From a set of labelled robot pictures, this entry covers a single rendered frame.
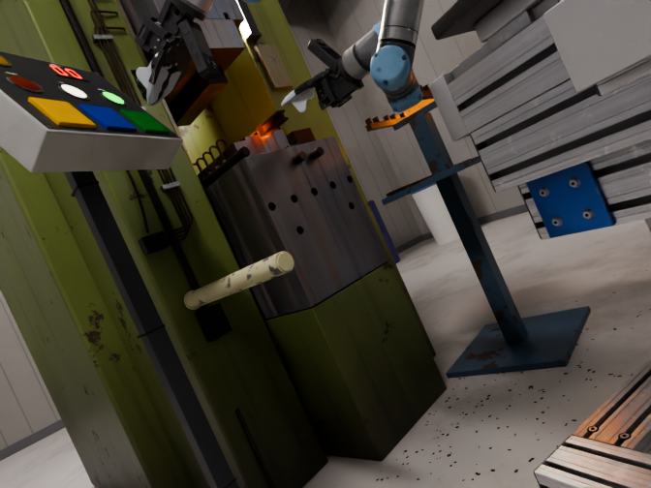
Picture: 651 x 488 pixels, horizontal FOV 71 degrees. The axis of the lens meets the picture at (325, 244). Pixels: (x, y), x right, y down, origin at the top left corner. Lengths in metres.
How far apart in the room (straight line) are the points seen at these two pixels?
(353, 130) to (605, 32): 5.69
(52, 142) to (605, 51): 0.75
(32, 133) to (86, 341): 0.93
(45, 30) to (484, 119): 1.17
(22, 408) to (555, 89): 4.83
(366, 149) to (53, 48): 4.95
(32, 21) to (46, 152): 0.69
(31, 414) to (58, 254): 3.43
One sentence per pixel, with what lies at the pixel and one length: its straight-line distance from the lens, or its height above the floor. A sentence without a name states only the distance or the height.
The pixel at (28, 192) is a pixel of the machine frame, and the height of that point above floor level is 1.15.
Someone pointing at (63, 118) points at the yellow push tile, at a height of 0.99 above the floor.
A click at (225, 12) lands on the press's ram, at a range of 1.60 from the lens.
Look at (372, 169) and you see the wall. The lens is 6.00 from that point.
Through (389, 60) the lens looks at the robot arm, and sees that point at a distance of 0.92.
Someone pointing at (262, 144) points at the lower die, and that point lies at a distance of 1.40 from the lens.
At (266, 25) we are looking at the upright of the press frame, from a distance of 1.91.
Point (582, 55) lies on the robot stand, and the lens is 0.43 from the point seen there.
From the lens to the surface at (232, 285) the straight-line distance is 1.05.
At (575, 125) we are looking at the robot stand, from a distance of 0.58.
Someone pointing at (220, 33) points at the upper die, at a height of 1.32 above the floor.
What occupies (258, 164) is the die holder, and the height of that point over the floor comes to 0.89.
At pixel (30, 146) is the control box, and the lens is 0.86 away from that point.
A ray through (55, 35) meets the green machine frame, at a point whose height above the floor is 1.40.
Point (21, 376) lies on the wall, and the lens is 4.98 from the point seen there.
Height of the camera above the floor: 0.64
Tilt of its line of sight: 1 degrees down
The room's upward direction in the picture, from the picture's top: 24 degrees counter-clockwise
